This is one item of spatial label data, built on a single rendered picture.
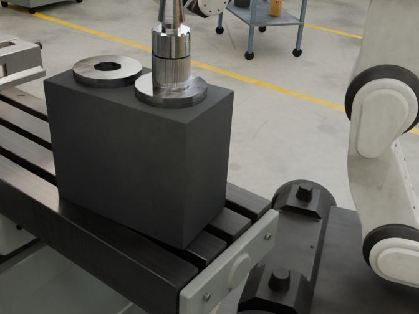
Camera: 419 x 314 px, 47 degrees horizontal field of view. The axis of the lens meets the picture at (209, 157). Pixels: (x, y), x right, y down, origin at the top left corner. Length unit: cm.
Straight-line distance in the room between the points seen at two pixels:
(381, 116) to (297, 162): 183
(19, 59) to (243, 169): 166
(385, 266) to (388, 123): 33
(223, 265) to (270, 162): 206
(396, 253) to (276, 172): 159
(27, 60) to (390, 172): 82
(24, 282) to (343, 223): 81
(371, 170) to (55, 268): 67
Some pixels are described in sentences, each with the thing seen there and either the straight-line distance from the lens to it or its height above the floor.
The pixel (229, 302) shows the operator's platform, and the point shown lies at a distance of 131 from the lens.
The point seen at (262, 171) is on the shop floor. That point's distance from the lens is 259.
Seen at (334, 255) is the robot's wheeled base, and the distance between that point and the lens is 124.
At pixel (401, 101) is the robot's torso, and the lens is 90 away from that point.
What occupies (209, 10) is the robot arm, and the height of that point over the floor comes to 111.
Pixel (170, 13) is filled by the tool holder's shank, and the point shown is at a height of 123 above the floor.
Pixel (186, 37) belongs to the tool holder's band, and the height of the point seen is 120.
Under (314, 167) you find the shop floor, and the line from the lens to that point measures 270.
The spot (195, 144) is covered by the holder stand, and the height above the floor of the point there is 109.
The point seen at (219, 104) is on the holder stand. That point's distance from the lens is 59.
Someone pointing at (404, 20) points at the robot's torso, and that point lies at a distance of 91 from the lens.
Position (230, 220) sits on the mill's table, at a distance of 69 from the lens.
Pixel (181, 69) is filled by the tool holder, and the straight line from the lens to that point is 57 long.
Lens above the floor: 137
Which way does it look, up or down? 31 degrees down
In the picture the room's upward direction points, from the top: 3 degrees clockwise
